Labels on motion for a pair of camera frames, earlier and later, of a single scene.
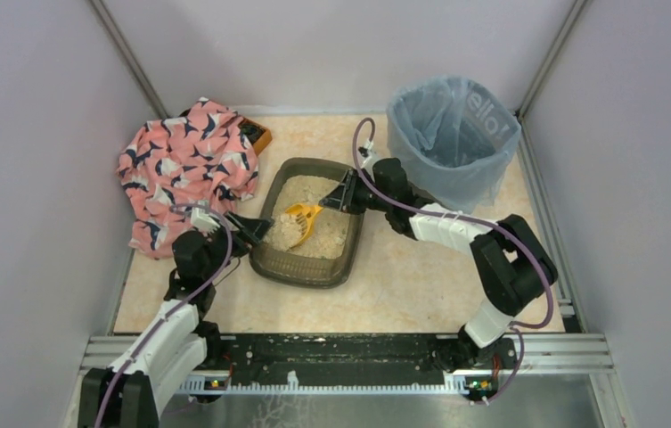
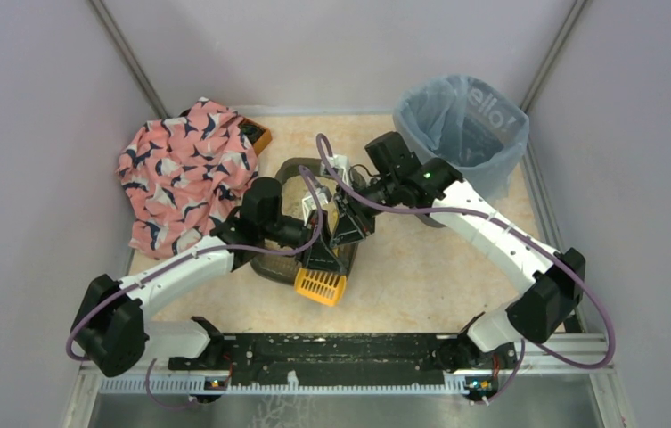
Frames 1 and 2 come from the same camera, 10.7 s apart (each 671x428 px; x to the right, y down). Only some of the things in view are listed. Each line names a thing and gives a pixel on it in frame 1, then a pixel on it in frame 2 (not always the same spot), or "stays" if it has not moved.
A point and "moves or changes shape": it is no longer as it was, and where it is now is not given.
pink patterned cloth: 193,155 stays
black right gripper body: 356,190 -> 346,205
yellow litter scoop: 305,217 moves or changes shape
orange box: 258,135 stays
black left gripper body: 232,226 -> 316,237
